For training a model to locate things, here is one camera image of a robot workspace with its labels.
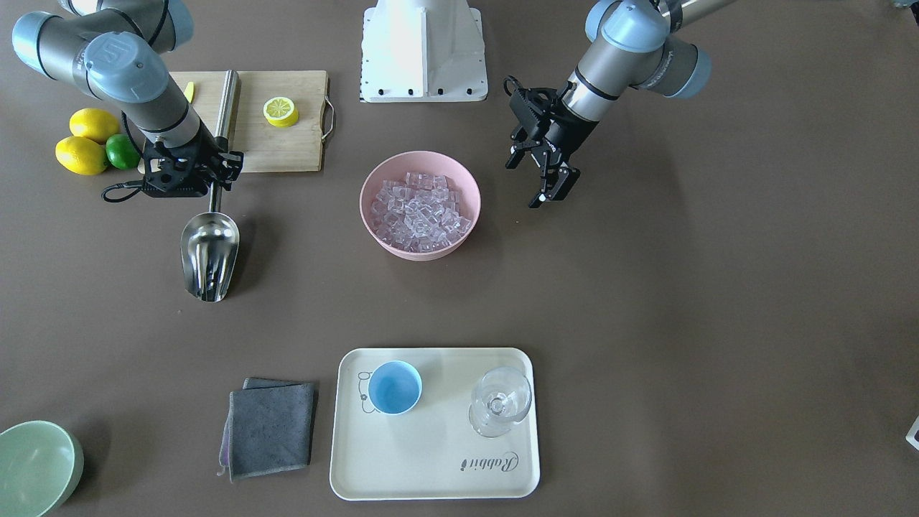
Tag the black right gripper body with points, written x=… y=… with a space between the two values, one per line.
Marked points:
x=228 y=164

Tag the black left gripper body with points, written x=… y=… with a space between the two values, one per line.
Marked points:
x=569 y=135

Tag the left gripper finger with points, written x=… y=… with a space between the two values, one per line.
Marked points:
x=518 y=150
x=556 y=183

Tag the steel ice scoop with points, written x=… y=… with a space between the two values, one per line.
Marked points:
x=208 y=249

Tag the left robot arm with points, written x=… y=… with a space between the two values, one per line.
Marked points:
x=633 y=45

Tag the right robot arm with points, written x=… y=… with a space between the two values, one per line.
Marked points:
x=112 y=51

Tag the clear ice cubes pile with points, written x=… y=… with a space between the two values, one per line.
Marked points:
x=420 y=213

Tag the light blue cup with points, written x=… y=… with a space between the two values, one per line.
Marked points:
x=395 y=387

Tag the green lime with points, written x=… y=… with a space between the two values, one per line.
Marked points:
x=121 y=153

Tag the steel muddler black tip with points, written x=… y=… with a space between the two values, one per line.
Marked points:
x=226 y=107

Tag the yellow lemon near lime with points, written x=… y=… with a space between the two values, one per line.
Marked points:
x=94 y=124

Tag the half lemon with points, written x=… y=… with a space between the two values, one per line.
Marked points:
x=280 y=112

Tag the yellow lemon outer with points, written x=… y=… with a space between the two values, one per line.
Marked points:
x=81 y=155

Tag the pink bowl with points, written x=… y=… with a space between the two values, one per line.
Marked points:
x=394 y=168

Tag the clear wine glass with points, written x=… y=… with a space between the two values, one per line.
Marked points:
x=501 y=399

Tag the grey folded cloth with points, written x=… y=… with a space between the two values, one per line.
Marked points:
x=268 y=428

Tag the cream rabbit tray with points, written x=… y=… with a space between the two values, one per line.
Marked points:
x=431 y=451

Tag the green ceramic bowl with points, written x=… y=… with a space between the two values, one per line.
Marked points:
x=41 y=464

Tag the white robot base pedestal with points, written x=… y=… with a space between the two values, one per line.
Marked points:
x=422 y=52

